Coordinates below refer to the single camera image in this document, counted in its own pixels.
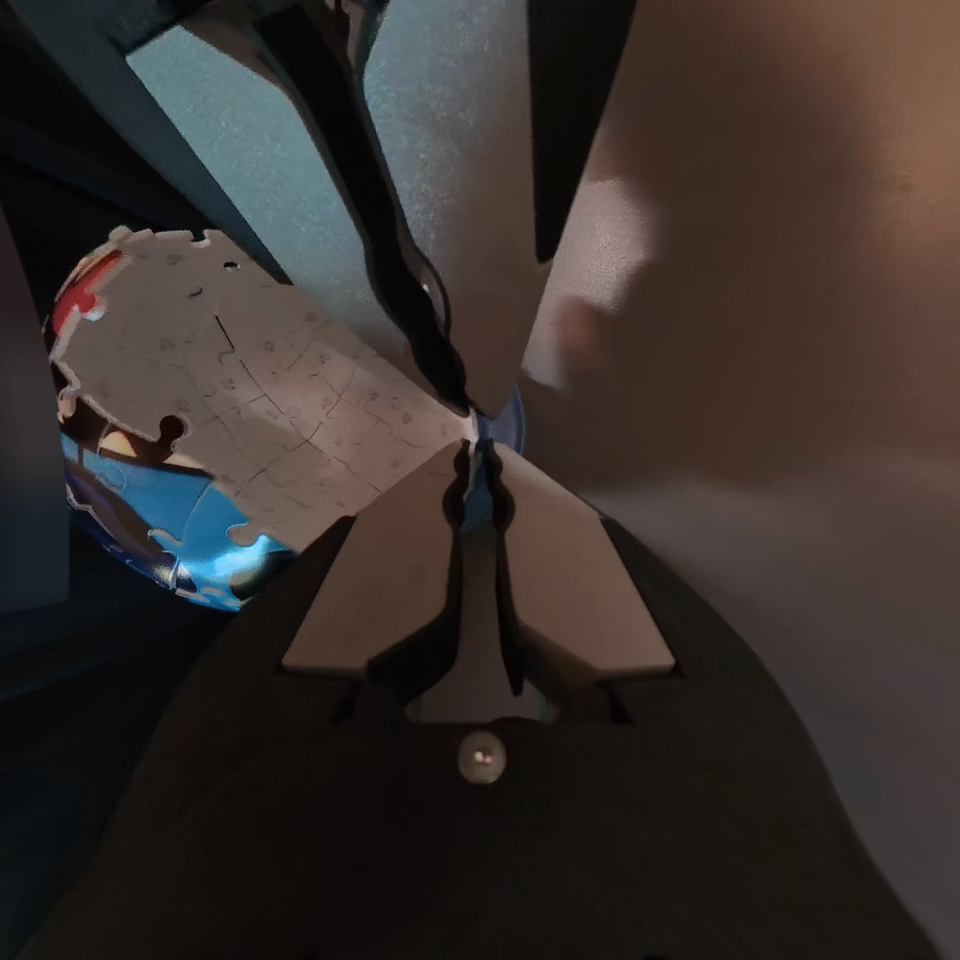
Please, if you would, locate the blue white puzzle ball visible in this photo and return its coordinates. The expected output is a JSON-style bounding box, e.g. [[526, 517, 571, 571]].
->
[[45, 225, 481, 612]]

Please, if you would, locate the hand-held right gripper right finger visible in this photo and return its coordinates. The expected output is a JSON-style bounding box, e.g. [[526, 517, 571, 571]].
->
[[487, 441, 676, 723]]

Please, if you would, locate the blue plastic ball stand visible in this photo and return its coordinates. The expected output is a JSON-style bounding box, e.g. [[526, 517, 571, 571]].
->
[[461, 386, 528, 535]]

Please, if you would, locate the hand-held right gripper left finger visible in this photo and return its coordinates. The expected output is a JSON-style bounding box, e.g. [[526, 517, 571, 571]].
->
[[283, 438, 474, 706]]

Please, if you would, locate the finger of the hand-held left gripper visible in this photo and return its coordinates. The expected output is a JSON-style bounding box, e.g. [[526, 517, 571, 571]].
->
[[360, 0, 555, 423], [126, 13, 474, 414]]

